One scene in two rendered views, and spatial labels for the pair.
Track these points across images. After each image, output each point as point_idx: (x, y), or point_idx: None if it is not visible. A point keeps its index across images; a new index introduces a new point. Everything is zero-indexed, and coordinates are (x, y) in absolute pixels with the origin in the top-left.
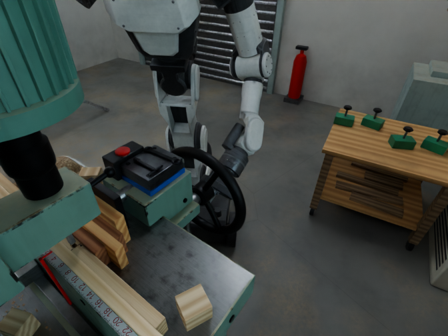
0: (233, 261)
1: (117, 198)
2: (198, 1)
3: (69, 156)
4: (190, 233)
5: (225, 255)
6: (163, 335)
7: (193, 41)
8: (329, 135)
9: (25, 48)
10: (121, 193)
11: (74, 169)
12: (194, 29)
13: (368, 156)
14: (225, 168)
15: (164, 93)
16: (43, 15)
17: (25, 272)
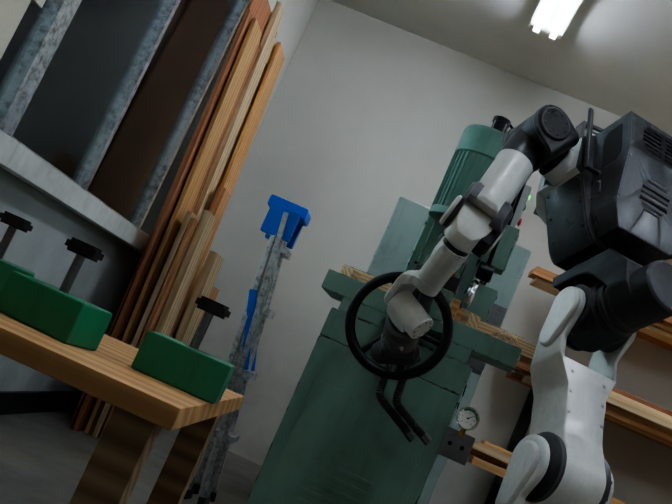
0: (343, 274)
1: None
2: (543, 181)
3: (519, 347)
4: (376, 288)
5: (349, 277)
6: (355, 269)
7: (547, 232)
8: (228, 397)
9: (438, 190)
10: None
11: (493, 333)
12: (546, 216)
13: (112, 339)
14: (390, 272)
15: (609, 372)
16: (444, 183)
17: None
